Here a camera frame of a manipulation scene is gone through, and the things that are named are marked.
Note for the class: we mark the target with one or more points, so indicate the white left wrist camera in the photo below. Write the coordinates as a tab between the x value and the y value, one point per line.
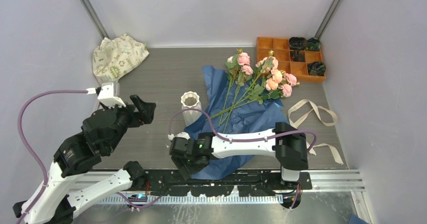
108	94

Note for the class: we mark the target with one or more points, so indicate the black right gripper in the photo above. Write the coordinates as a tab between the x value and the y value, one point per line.
180	164

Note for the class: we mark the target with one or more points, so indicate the metal corner rail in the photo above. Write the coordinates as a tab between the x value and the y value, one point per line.
327	18
94	18

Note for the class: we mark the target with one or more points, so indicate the pink flower bouquet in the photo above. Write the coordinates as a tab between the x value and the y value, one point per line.
253	84

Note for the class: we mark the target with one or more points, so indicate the metal corner rail right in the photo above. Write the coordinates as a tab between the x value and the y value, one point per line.
327	18

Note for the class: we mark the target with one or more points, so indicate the metal corner rail left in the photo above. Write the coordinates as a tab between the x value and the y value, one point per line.
94	18

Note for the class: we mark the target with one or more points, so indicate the blue wrapping paper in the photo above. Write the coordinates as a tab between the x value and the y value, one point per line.
252	117

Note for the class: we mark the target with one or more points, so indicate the patterned cream cloth bag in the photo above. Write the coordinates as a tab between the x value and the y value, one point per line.
114	58

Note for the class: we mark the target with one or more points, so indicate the wooden compartment tray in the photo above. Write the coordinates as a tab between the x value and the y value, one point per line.
280	47

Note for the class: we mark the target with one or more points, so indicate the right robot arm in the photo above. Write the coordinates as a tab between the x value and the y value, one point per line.
283	142

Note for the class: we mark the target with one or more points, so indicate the white ribbed vase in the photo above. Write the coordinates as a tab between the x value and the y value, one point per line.
190	100

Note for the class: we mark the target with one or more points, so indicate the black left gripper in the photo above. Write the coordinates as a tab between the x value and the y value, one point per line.
147	109

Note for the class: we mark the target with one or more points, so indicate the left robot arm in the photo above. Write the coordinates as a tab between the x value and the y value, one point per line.
54	201

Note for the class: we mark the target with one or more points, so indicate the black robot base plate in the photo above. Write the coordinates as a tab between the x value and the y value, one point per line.
251	182

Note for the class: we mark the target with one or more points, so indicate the dark rolled fabric item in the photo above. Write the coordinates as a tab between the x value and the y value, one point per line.
297	56
298	43
313	44
316	68

